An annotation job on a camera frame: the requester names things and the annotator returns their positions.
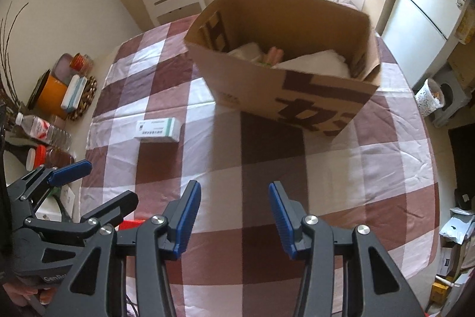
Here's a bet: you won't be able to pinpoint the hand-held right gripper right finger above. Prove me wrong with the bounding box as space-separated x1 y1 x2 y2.
268 181 425 317

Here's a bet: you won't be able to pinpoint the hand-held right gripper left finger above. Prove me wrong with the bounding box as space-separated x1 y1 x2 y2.
45 180 203 317

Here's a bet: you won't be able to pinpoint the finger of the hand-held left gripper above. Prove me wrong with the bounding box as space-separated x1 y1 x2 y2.
7 160 93 214
24 190 139 238

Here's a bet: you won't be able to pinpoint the red box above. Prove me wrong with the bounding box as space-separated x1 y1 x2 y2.
119 218 147 232

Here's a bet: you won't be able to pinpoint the brown cardboard box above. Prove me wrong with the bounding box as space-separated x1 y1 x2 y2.
184 0 383 137

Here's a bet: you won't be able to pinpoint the white plastic packet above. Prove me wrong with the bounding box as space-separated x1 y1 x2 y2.
273 49 352 79

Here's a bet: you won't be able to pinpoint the pink tubes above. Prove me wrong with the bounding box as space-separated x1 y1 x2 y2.
262 46 284 65

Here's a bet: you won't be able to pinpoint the orange container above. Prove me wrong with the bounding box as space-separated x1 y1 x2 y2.
27 70 69 121

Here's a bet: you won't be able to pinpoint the pink container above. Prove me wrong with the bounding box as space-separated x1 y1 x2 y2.
52 53 80 85

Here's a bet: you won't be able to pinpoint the person's left hand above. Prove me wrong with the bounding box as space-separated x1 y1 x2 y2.
0 283 54 308

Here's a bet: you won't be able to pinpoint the white drawing card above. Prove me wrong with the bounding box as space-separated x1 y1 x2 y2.
57 185 81 219

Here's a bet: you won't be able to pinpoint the red lid jar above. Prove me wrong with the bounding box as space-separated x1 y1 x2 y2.
24 145 77 171

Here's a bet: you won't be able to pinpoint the clear plastic water bottle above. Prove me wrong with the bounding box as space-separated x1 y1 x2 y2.
15 113 73 150

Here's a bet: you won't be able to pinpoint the brown white checkered tablecloth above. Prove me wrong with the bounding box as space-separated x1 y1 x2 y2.
80 14 441 317

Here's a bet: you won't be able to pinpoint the brown woven trivet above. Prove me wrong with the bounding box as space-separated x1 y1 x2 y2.
65 75 98 122

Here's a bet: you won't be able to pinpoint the teal white flat box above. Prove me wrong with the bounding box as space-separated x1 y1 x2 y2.
65 76 88 111

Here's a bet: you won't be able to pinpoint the white blue case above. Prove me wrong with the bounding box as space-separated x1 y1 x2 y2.
60 75 80 109

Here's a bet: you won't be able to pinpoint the white green small box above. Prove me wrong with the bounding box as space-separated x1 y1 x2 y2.
134 117 182 144

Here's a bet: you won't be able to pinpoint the dark dried branches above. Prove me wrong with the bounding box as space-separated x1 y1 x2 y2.
0 1 30 110

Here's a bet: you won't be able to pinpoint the yellow small box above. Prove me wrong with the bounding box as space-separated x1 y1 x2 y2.
431 282 449 305

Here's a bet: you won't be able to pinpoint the white mailing bag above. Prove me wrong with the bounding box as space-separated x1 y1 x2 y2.
440 217 475 243

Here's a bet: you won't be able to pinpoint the white patterned wastebasket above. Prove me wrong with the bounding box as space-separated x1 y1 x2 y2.
415 78 445 117

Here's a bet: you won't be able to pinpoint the grey plastic stool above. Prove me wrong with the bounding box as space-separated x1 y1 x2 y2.
432 64 470 128

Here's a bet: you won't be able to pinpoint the brown floor carton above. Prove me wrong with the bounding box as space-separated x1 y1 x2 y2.
447 50 475 91

